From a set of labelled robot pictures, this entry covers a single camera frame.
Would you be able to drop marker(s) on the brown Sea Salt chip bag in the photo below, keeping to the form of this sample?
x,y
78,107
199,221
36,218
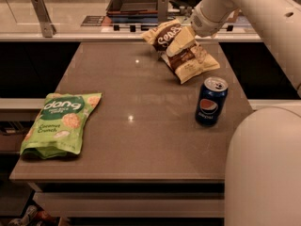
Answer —
x,y
188,63

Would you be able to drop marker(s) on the metal glass bracket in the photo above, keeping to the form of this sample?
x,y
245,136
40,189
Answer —
x,y
46,25
162,7

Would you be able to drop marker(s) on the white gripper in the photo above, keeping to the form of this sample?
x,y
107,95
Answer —
x,y
203,24

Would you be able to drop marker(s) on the green Dang rice chip bag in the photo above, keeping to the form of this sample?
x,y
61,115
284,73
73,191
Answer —
x,y
59,127

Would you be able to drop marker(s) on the blue Pepsi can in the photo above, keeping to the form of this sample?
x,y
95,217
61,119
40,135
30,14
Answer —
x,y
211,99

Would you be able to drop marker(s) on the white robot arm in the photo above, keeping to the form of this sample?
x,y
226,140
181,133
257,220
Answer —
x,y
263,168

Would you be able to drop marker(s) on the middle metal glass bracket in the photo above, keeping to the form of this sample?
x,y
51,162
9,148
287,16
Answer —
x,y
162,7

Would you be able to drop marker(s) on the snack packets under table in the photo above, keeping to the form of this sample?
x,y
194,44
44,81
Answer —
x,y
34,216

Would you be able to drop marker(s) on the left metal glass bracket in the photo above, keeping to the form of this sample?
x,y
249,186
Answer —
x,y
46,25

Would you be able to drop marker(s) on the grey tray with orange rim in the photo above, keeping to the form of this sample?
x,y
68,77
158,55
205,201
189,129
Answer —
x,y
132,7

